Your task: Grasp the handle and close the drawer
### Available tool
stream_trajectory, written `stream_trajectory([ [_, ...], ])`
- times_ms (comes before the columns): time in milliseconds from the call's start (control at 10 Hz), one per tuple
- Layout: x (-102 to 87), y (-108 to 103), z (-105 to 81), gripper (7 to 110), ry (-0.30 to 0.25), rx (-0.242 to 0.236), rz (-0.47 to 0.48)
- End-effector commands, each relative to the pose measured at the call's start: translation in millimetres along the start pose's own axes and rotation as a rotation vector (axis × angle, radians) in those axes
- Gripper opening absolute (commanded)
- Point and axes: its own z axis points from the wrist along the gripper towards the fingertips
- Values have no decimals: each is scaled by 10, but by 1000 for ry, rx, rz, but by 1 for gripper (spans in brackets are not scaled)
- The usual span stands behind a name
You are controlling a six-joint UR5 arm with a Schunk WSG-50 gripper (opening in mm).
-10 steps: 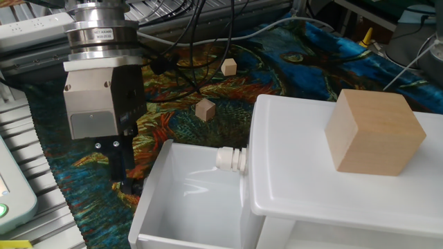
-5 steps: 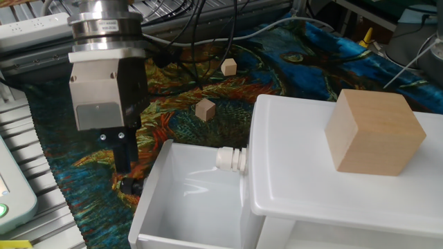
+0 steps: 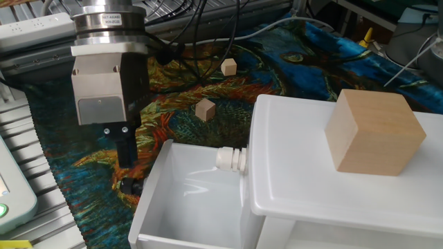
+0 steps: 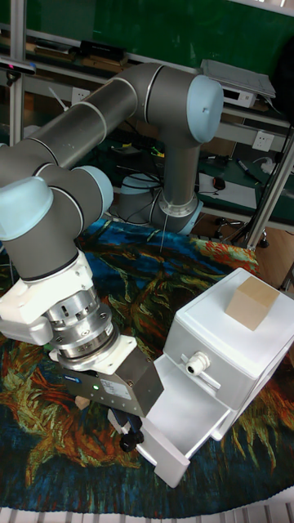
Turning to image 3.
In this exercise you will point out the silver Schunk gripper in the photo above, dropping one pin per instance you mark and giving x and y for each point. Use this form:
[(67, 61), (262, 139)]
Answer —
[(107, 90)]

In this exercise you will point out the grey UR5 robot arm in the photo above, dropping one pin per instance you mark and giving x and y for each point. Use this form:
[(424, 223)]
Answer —
[(408, 45)]

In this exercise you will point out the white plastic drawer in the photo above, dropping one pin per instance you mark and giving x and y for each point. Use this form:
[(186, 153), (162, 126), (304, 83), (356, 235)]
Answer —
[(194, 207)]

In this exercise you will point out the white plastic drawer cabinet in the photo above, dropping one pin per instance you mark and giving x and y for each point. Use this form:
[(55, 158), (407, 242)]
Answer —
[(294, 166)]

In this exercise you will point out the small wooden cube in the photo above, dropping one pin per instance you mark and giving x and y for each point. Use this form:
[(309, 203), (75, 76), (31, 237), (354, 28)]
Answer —
[(228, 66), (205, 109)]

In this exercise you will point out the white gripper mounting plate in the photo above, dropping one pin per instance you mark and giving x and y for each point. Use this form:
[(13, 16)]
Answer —
[(109, 50)]

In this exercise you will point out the teach pendant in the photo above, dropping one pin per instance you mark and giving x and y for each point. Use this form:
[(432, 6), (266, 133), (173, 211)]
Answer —
[(17, 193)]

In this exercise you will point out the silver force torque sensor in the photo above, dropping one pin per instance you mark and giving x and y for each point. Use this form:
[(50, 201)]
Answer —
[(109, 24)]

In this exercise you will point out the yellow tape piece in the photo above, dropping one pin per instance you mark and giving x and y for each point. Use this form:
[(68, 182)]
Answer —
[(14, 244)]

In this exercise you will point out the white power strip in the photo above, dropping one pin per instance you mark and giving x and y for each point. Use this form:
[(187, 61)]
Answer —
[(34, 31)]

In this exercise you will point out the sunflower painting cloth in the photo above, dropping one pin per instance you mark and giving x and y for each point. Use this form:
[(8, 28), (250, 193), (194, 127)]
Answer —
[(277, 62)]

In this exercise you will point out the large wooden cube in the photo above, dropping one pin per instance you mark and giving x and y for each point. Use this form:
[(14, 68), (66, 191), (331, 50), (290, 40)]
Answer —
[(373, 135)]

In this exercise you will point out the yellow plastic object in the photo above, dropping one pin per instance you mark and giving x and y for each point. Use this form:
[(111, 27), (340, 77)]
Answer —
[(366, 38)]

